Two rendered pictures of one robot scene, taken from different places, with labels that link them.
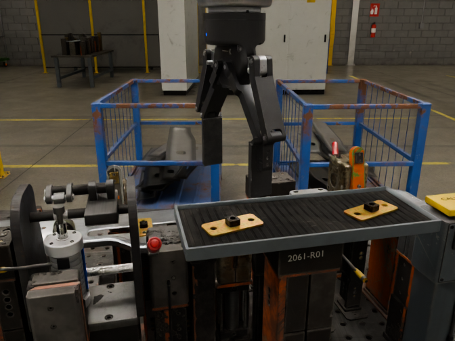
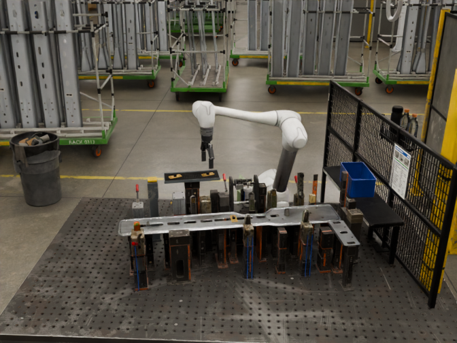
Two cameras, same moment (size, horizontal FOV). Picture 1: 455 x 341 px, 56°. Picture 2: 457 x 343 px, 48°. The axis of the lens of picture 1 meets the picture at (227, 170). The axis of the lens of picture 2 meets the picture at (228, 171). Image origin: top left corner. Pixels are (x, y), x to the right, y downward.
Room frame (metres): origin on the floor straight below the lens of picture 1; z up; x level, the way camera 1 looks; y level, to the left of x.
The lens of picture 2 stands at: (3.67, 0.35, 2.55)
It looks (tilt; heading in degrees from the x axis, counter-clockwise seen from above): 24 degrees down; 184
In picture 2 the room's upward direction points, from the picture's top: straight up
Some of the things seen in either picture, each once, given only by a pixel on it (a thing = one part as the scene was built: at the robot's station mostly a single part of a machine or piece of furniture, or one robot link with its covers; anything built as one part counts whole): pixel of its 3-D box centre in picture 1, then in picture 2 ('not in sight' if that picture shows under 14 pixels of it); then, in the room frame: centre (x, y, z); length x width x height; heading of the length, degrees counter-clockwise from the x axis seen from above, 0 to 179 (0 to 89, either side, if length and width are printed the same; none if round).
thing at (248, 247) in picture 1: (302, 218); (191, 176); (0.58, -0.11, 1.16); 0.37 x 0.14 x 0.02; 103
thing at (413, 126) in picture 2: not in sight; (412, 129); (0.61, 1.27, 1.53); 0.06 x 0.06 x 0.20
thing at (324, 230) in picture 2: not in sight; (324, 249); (0.91, 0.75, 0.84); 0.11 x 0.10 x 0.28; 13
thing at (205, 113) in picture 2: not in sight; (205, 113); (0.53, -0.01, 1.58); 0.13 x 0.11 x 0.16; 21
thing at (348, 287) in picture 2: not in sight; (348, 265); (1.08, 0.88, 0.84); 0.11 x 0.06 x 0.29; 13
